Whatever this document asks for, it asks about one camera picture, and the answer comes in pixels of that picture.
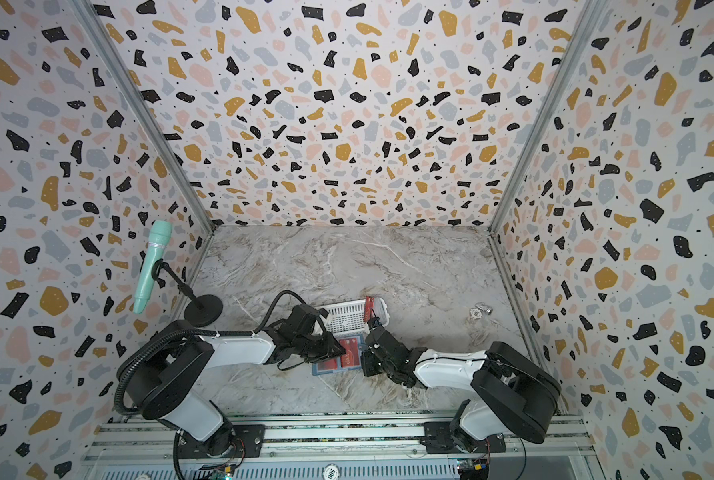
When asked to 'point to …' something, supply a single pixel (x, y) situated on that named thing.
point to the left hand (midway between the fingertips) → (351, 349)
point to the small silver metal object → (479, 310)
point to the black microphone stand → (204, 311)
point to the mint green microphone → (160, 232)
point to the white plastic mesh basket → (349, 318)
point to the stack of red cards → (368, 306)
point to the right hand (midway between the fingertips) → (359, 355)
